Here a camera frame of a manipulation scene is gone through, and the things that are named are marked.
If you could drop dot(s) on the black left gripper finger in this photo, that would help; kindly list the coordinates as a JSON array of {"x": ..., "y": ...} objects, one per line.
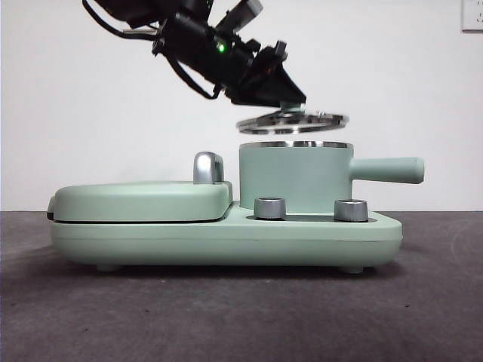
[
  {"x": 281, "y": 81},
  {"x": 256, "y": 97}
]

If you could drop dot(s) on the glass lid with green knob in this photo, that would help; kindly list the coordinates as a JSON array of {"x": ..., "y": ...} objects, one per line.
[{"x": 264, "y": 126}]

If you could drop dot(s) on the silver control knob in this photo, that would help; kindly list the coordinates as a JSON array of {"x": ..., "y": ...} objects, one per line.
[
  {"x": 351, "y": 211},
  {"x": 270, "y": 209}
]

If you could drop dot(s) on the green breakfast maker base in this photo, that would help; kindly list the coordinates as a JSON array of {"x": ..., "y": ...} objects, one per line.
[{"x": 226, "y": 241}]

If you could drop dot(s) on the green hinged griddle cover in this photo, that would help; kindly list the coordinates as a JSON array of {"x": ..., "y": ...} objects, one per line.
[{"x": 143, "y": 201}]

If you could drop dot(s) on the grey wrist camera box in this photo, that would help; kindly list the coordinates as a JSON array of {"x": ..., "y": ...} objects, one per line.
[{"x": 241, "y": 11}]

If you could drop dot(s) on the white wall socket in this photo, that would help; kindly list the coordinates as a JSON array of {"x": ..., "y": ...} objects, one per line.
[{"x": 473, "y": 15}]

